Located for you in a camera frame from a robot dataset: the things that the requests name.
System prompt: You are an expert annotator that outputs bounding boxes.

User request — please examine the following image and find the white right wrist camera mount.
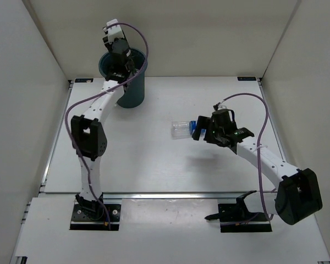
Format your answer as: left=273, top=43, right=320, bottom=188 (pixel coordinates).
left=213, top=102, right=227, bottom=111

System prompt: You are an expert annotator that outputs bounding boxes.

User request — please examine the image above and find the clear bottle blue label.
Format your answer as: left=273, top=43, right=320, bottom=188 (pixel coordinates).
left=170, top=120, right=196, bottom=139

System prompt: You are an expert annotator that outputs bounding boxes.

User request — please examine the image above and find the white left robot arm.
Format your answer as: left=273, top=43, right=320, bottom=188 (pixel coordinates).
left=70, top=37, right=136, bottom=221

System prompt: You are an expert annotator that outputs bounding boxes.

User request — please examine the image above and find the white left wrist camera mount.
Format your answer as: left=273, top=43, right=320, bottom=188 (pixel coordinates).
left=103, top=19, right=125, bottom=43

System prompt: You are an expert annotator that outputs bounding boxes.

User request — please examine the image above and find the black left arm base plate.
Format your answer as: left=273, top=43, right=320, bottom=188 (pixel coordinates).
left=70, top=202, right=122, bottom=231

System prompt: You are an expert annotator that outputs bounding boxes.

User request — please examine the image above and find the aluminium front table rail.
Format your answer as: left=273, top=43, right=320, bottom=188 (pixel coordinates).
left=38, top=192, right=278, bottom=200

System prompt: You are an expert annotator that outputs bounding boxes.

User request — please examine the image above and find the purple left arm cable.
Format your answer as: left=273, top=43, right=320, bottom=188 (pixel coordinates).
left=64, top=22, right=150, bottom=231

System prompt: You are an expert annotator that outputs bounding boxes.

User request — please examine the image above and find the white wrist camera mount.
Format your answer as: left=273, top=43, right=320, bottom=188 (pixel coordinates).
left=213, top=102, right=227, bottom=111
left=103, top=19, right=125, bottom=43

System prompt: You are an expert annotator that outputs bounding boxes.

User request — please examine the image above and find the dark teal plastic bin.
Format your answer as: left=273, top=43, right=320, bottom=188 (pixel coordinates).
left=98, top=48, right=147, bottom=108

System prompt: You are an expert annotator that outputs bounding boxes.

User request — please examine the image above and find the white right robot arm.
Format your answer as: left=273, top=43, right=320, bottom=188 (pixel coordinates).
left=189, top=109, right=323, bottom=225

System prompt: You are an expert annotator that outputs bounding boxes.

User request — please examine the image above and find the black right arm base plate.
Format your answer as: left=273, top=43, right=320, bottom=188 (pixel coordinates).
left=205, top=191, right=272, bottom=233

